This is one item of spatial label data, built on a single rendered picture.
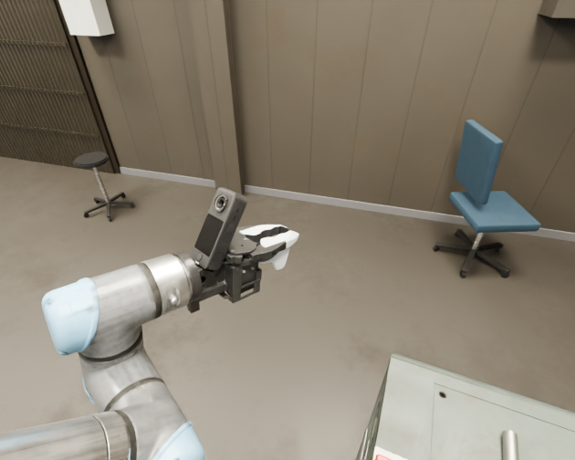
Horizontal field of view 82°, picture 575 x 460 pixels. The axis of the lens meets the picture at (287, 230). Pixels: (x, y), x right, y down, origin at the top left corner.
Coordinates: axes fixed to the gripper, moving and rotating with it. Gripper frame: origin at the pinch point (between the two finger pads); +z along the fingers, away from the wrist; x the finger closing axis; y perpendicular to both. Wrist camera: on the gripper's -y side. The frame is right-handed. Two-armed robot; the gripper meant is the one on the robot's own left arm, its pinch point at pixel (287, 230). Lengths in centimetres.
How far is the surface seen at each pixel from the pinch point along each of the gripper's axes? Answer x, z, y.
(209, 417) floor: -71, 23, 146
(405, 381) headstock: 21.2, 15.3, 29.1
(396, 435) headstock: 25.4, 5.6, 31.6
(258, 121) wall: -220, 169, 18
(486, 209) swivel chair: -27, 232, 56
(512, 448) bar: 40, 17, 29
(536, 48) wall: -38, 263, -52
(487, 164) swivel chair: -31, 214, 21
